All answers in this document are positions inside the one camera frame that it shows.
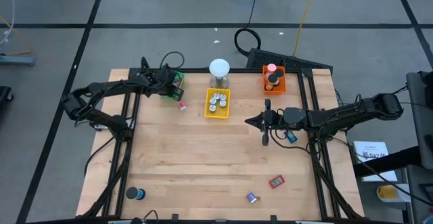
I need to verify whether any black floor object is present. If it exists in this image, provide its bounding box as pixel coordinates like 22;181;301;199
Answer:
0;85;14;107

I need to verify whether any white bulb lamp metal base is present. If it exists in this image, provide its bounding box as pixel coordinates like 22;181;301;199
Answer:
208;58;231;89

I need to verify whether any coiled black floor cable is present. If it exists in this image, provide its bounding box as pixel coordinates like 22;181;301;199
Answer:
233;0;263;56

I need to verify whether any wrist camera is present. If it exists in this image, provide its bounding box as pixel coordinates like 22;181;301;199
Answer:
143;72;160;90
283;107;308;129

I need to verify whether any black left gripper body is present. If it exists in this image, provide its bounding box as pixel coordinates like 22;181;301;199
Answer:
156;64;181;98

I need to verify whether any grey equipment cart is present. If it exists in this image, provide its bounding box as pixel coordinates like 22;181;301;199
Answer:
404;70;433;224

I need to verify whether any yellow plastic basket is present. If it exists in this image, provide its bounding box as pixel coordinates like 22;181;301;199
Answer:
204;87;231;120

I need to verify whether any grey floor stand base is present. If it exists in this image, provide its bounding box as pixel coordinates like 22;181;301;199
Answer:
0;53;37;67

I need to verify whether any pink hourglass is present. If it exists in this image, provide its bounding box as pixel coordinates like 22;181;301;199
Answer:
265;63;278;81

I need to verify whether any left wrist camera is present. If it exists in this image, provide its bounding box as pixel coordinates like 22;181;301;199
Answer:
143;72;160;90

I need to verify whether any black aluminium table frame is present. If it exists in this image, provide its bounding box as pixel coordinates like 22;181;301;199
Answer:
81;56;365;220

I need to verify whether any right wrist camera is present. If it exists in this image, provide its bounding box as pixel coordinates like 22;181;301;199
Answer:
283;107;308;129

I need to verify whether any blue digital clock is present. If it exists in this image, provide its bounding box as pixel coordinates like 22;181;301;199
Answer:
284;130;298;144

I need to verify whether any green plastic basket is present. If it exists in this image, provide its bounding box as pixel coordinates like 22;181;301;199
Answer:
161;70;186;99

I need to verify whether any yellow cable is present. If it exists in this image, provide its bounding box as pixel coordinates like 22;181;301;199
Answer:
292;0;321;58

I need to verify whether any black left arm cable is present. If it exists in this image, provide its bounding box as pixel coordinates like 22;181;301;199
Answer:
159;50;185;70

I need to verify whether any yellow and white bottle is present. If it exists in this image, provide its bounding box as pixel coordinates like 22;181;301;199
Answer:
376;183;412;204

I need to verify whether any black perforated metal stand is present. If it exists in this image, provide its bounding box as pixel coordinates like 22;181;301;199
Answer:
245;47;334;72

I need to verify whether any red digital clock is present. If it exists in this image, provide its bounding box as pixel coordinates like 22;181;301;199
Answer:
269;175;286;189

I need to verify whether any orange plastic basket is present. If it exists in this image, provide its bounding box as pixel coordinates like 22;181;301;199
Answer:
262;64;288;95

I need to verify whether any braided right arm cable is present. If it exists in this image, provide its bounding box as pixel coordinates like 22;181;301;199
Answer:
269;129;312;154

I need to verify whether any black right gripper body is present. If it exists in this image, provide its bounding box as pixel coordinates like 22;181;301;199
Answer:
262;98;286;147

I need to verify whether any black bar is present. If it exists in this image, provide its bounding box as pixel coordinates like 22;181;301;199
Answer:
353;145;424;178

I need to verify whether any white booklet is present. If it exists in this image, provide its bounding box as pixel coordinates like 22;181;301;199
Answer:
352;140;399;183

